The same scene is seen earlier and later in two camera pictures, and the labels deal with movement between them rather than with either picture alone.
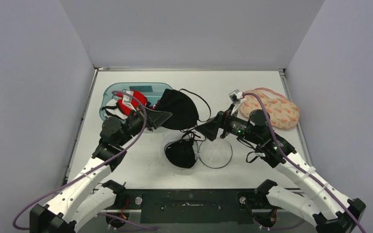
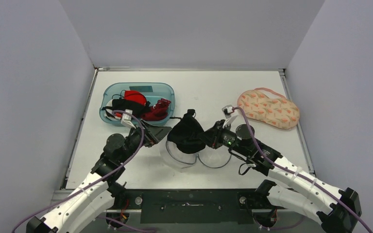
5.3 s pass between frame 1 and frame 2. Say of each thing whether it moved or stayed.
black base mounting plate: stayed
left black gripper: moved
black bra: moved
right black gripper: moved
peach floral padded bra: stayed
